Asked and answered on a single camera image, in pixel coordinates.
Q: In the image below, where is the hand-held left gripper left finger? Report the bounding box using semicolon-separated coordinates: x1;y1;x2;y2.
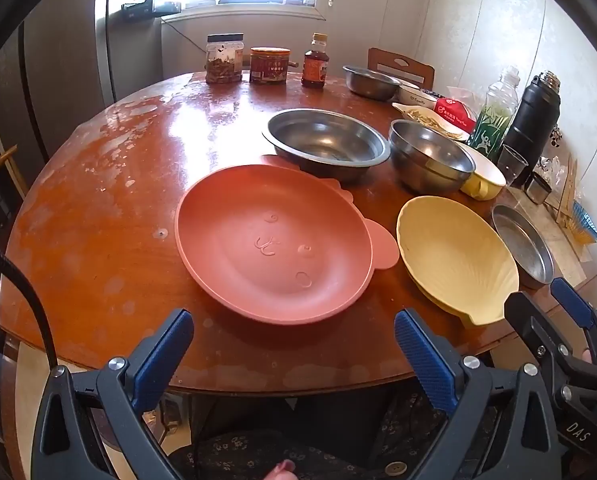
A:
31;308;195;480

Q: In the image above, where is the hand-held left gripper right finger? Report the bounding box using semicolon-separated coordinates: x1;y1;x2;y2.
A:
394;308;566;480

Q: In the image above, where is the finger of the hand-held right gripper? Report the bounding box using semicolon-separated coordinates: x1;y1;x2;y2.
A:
504;291;597;403
549;277;597;366

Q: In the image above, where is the shallow steel plate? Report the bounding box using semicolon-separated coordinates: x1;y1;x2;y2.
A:
491;204;556;290

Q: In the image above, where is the yellow shell-shaped plate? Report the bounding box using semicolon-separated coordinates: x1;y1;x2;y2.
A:
396;196;520;330

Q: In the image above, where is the yellow bowl with handle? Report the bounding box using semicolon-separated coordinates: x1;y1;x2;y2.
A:
459;144;507;202

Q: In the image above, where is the pink bear-shaped plate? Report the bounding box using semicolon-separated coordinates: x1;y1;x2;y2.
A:
174;154;400;324

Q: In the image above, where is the medium steel bowl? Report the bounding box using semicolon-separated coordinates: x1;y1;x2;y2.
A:
388;119;476;196

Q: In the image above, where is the blue ribbed plastic item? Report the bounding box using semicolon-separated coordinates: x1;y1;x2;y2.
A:
572;200;597;243

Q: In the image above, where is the small steel cup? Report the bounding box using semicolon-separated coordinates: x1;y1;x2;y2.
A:
525;171;553;206

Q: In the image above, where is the clear plastic bag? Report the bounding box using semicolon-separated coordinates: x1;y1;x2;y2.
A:
538;155;574;196

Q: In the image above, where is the clear plastic cup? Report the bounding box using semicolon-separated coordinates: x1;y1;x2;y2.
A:
497;144;529;188

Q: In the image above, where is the black thermos flask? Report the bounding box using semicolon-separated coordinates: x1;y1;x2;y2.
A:
503;72;562;166

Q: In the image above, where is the green plastic bottle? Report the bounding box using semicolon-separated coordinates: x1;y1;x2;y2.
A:
467;66;521;163

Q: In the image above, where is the red tissue packet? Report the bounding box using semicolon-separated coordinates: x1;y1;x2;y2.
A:
433;97;479;133

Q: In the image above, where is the white dish with food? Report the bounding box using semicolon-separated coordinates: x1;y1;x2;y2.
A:
391;102;471;142

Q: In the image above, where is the large steel bowl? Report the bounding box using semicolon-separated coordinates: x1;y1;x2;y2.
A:
262;108;392;184

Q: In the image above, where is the white ceramic bowl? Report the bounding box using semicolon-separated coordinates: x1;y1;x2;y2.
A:
397;82;441;106

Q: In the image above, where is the small steel bowl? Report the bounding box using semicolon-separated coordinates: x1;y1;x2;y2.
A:
342;65;403;102

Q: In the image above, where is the wooden chair with cutout back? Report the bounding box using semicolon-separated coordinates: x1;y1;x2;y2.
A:
367;48;435;90

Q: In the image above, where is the black-lidded clear jar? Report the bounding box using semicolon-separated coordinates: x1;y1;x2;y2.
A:
206;33;244;85

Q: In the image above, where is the brown sauce bottle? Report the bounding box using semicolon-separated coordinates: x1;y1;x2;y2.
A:
301;33;329;90

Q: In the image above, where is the jar with orange lid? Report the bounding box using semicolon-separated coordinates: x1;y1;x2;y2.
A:
249;47;292;85

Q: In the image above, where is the grey refrigerator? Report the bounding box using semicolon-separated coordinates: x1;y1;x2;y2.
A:
21;0;184;176

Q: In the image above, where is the black cable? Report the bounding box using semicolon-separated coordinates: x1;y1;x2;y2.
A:
0;232;59;371

